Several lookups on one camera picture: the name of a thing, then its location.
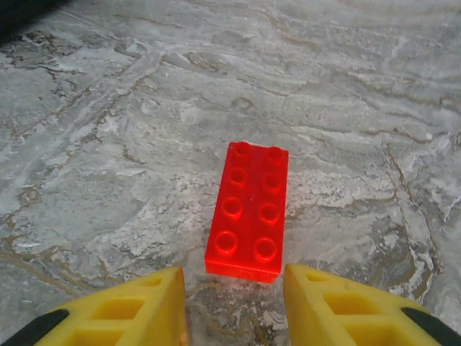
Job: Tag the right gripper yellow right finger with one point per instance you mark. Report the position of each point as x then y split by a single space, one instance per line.
324 320

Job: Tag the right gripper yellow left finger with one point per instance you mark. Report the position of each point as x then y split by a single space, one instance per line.
119 320

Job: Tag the red flat studded brick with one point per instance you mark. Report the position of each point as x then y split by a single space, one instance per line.
248 216

